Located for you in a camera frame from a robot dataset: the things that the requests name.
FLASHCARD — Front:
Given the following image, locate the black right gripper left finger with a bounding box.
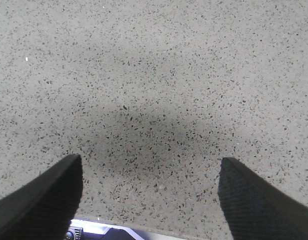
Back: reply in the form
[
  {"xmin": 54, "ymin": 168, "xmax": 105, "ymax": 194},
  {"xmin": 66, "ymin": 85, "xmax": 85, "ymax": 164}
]
[{"xmin": 0, "ymin": 154, "xmax": 83, "ymax": 240}]

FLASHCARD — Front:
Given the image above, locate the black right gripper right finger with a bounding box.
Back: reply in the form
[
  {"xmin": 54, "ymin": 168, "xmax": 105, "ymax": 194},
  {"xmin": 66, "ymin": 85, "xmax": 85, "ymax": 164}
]
[{"xmin": 218, "ymin": 157, "xmax": 308, "ymax": 240}]

